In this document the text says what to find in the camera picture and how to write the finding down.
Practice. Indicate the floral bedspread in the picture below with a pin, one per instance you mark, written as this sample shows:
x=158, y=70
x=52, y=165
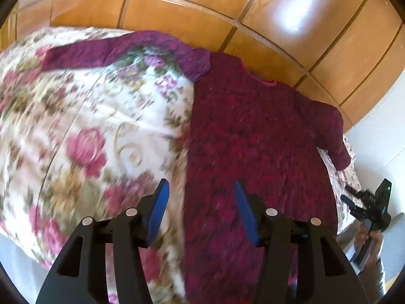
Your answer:
x=93, y=142

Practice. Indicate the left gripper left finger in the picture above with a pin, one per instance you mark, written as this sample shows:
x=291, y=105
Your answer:
x=78, y=274

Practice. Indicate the dark red knitted sweater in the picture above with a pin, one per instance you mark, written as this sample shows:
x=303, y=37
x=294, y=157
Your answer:
x=265, y=134

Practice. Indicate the wooden wardrobe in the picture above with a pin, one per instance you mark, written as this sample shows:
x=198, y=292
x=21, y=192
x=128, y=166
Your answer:
x=347, y=53

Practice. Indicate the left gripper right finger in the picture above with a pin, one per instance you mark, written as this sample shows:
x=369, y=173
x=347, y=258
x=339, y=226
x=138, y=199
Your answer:
x=302, y=262

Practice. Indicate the right hand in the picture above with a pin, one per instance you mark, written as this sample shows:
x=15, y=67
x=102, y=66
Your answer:
x=360, y=239

